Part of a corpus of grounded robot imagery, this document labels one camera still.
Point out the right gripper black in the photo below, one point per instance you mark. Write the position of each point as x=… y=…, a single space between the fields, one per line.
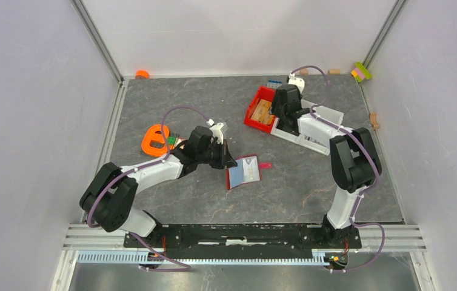
x=277 y=111

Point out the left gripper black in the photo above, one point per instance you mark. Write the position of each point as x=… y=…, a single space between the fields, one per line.
x=225 y=160

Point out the red leather card holder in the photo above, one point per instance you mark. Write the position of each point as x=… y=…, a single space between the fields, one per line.
x=234 y=176

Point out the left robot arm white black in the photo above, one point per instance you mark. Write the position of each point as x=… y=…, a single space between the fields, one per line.
x=108 y=200

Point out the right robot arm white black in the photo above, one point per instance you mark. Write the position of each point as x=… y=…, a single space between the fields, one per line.
x=354 y=161

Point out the red plastic bin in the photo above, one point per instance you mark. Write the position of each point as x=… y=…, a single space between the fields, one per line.
x=262 y=93

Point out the blue white small block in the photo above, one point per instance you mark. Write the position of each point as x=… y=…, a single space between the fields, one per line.
x=274 y=84

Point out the white divided plastic bin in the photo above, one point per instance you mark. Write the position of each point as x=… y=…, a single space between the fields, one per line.
x=313 y=135

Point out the green toy brick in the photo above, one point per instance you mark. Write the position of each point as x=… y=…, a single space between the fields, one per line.
x=171 y=140

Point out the colourful toy brick stack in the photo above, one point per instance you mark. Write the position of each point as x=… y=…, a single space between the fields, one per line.
x=360 y=73

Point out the wooden piece right edge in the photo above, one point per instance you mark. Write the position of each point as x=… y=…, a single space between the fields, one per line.
x=373 y=117

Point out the small orange cap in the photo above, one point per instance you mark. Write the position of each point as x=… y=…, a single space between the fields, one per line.
x=142 y=74

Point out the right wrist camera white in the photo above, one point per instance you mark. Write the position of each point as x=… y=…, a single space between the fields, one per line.
x=297 y=81

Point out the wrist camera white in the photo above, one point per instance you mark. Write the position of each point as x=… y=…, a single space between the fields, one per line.
x=297 y=81
x=218 y=130

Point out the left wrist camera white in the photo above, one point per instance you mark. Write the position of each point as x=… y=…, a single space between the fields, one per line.
x=218 y=130

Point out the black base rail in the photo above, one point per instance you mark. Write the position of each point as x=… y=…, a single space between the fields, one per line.
x=309 y=236

